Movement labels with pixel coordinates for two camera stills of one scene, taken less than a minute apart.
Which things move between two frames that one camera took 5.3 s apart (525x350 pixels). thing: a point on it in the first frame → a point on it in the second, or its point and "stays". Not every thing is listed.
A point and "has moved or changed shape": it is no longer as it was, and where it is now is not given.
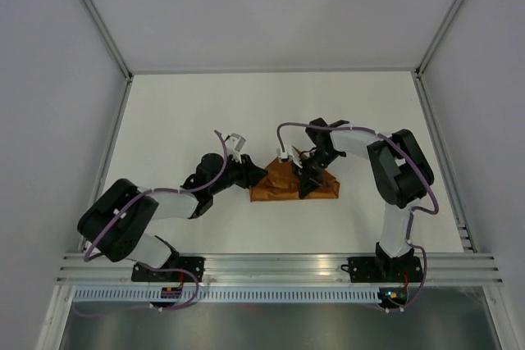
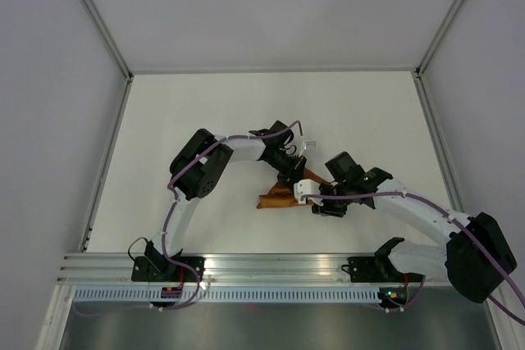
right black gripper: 308,181 → 328,210
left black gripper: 251,174 → 294,171
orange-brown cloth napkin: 281,183 has moved or changed shape
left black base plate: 179,269 stays
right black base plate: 385,270 stays
